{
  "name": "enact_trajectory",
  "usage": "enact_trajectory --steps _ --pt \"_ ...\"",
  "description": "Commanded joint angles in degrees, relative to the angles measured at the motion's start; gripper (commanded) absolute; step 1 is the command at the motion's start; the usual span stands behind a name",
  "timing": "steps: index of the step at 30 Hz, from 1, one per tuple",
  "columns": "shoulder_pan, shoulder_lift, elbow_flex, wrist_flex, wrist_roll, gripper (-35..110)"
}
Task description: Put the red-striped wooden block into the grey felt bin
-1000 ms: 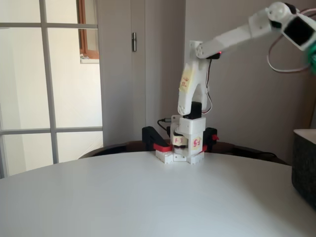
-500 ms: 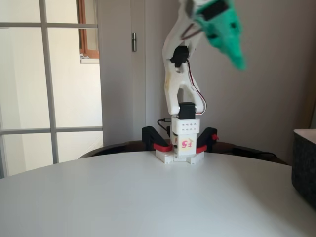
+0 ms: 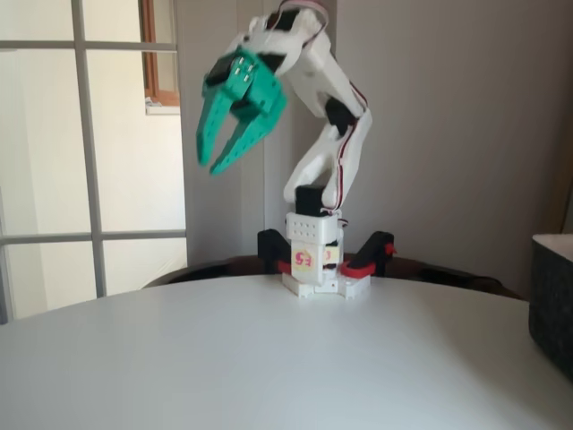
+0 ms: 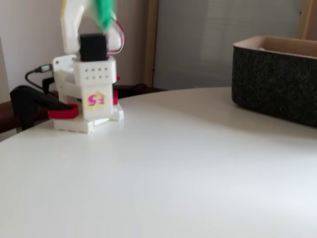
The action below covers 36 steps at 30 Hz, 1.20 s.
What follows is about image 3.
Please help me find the dark grey felt container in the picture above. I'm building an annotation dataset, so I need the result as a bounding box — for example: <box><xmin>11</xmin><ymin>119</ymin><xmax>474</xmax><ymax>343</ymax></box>
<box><xmin>527</xmin><ymin>233</ymin><xmax>573</xmax><ymax>383</ymax></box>

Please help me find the black red table clamp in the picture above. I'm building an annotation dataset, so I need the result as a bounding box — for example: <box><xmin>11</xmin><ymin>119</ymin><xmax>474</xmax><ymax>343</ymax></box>
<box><xmin>257</xmin><ymin>228</ymin><xmax>295</xmax><ymax>275</ymax></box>
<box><xmin>338</xmin><ymin>229</ymin><xmax>399</xmax><ymax>280</ymax></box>

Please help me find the yellow paper label F5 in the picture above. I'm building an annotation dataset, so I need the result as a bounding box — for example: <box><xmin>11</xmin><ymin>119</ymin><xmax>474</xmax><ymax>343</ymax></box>
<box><xmin>290</xmin><ymin>245</ymin><xmax>314</xmax><ymax>274</ymax></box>

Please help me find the dark brown curved chair back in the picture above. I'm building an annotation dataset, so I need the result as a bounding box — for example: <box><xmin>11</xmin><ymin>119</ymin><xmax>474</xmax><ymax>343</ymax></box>
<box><xmin>141</xmin><ymin>254</ymin><xmax>526</xmax><ymax>301</ymax></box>

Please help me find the white glazed door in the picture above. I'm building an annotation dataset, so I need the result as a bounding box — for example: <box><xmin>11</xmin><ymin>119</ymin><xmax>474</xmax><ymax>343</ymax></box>
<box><xmin>0</xmin><ymin>0</ymin><xmax>189</xmax><ymax>324</ymax></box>

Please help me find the brown wooden window frame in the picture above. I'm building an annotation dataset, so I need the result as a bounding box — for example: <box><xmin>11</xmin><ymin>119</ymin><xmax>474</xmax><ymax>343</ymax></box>
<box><xmin>141</xmin><ymin>0</ymin><xmax>181</xmax><ymax>116</ymax></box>

